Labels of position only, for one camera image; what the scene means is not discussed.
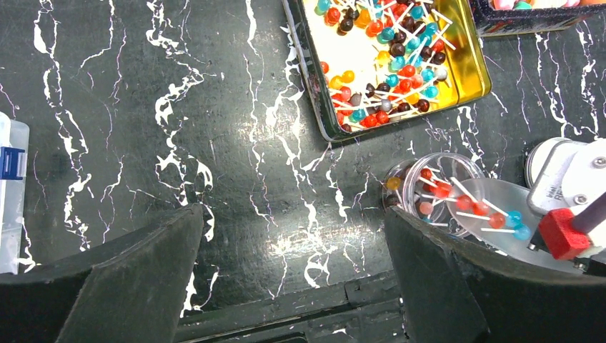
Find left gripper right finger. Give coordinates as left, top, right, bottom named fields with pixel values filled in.
left=384, top=207, right=605, bottom=342

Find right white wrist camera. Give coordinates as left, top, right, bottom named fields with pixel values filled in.
left=526, top=138, right=606, bottom=266

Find translucent plastic scoop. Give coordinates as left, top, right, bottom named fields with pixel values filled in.
left=447, top=177, right=582, bottom=274

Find clear plastic box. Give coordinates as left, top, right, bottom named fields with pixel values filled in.
left=1, top=113, right=29, bottom=274

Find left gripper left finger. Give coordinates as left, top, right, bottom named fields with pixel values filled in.
left=1, top=204, right=204, bottom=342

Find tin tray of lollipops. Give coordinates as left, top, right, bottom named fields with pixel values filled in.
left=283, top=1, right=492, bottom=142

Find white round jar lid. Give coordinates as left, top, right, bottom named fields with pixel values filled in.
left=524, top=137, right=571, bottom=188

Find clear plastic jar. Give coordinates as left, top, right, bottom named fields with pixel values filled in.
left=382, top=152, right=485, bottom=238

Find lollipops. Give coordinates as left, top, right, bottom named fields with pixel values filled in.
left=447, top=177, right=532, bottom=241

